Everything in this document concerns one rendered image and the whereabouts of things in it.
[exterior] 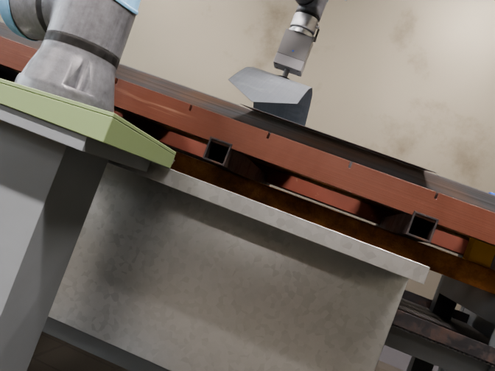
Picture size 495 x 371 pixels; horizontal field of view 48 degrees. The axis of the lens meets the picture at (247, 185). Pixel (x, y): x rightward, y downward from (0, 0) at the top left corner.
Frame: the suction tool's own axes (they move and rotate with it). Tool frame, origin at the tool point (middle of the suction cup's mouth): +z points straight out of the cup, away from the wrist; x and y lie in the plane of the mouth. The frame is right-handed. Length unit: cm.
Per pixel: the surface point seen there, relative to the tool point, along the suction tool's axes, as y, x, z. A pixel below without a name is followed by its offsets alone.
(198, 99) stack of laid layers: 11.3, 37.8, 17.7
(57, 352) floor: 39, -17, 102
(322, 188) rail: -21.6, -26.0, 22.2
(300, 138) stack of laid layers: -13.0, 38.7, 18.1
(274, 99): -3.4, 28.5, 10.2
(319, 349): -32, 48, 57
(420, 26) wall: -46, -224, -119
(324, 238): -24, 64, 36
